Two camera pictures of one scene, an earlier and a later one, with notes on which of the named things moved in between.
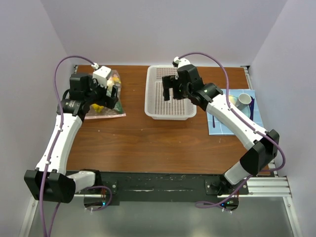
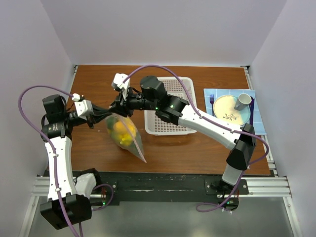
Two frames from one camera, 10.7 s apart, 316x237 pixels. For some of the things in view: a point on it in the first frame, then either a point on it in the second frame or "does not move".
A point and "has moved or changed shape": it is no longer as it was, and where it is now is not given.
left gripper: (109, 103) → (98, 112)
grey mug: (244, 100) does not move
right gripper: (166, 94) → (117, 108)
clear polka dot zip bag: (100, 111) has moved or changed shape
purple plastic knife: (251, 106) does not move
